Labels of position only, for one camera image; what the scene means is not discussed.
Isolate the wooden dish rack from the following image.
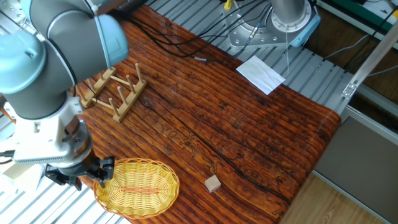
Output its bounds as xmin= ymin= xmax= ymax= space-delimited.
xmin=75 ymin=63 xmax=148 ymax=123

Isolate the grey flat panel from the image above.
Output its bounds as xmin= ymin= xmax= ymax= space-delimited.
xmin=313 ymin=116 xmax=398 ymax=224

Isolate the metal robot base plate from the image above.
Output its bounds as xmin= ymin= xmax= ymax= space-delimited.
xmin=223 ymin=0 xmax=313 ymax=50

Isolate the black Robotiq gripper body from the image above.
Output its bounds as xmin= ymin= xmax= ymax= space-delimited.
xmin=57 ymin=150 xmax=102 ymax=180

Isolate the small wooden cube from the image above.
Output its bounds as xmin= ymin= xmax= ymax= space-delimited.
xmin=205 ymin=174 xmax=222 ymax=194

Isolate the aluminium frame post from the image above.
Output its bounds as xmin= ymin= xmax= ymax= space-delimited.
xmin=341 ymin=18 xmax=398 ymax=100

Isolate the black cable with straight plug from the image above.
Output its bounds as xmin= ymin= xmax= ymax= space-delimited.
xmin=0 ymin=150 xmax=16 ymax=165

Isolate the flat white paper sheet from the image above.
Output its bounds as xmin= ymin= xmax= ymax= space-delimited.
xmin=236 ymin=55 xmax=286 ymax=96

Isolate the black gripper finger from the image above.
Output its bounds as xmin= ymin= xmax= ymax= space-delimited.
xmin=92 ymin=156 xmax=116 ymax=189
xmin=44 ymin=164 xmax=83 ymax=192

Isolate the metal cable connector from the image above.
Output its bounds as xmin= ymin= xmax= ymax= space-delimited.
xmin=248 ymin=25 xmax=261 ymax=40

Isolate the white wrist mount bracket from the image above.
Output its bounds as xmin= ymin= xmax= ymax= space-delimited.
xmin=12 ymin=93 xmax=85 ymax=166

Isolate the silver wrist sensor flange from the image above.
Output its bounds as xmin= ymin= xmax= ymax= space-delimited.
xmin=60 ymin=116 xmax=94 ymax=170

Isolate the yellow wicker basket dish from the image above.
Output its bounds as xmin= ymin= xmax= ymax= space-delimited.
xmin=93 ymin=157 xmax=180 ymax=220

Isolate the grey cable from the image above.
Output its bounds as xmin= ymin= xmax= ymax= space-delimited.
xmin=323 ymin=33 xmax=371 ymax=60

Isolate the spare metal mounting plate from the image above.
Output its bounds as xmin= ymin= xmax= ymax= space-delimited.
xmin=0 ymin=0 xmax=24 ymax=22

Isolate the black cable with silver sleeve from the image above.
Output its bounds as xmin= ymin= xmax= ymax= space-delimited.
xmin=118 ymin=9 xmax=271 ymax=63

